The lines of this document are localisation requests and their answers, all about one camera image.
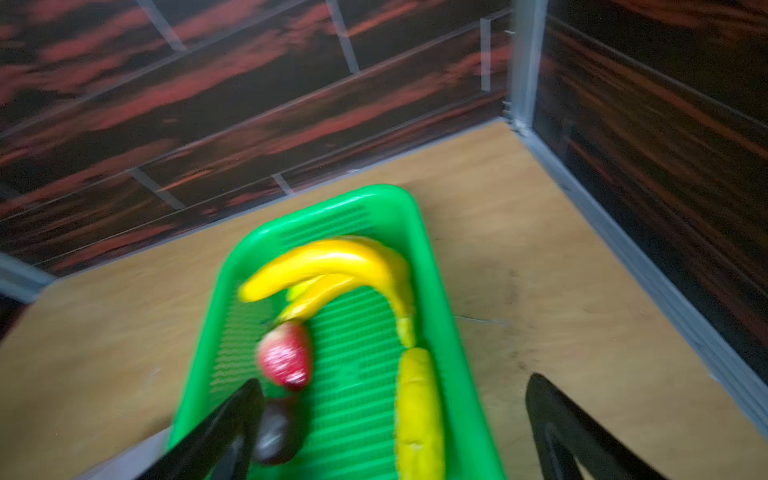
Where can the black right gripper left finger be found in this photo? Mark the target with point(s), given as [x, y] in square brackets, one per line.
[220, 447]

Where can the yellow banana bunch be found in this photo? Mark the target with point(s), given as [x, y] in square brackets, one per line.
[315, 274]

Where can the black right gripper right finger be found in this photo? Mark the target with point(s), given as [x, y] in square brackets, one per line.
[568, 439]

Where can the dark purple fruit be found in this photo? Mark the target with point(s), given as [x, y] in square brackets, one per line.
[282, 431]

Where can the small yellow banana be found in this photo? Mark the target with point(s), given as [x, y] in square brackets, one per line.
[419, 429]

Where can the green plastic basket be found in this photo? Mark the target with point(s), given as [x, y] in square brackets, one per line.
[356, 350]

